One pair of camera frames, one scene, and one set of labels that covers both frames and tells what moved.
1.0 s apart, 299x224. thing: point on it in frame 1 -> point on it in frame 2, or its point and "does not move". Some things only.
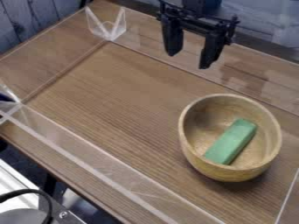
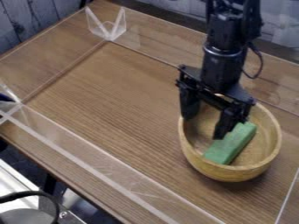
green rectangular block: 232,142 does not move
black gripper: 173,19 -> 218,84
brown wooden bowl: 205,118 does not move
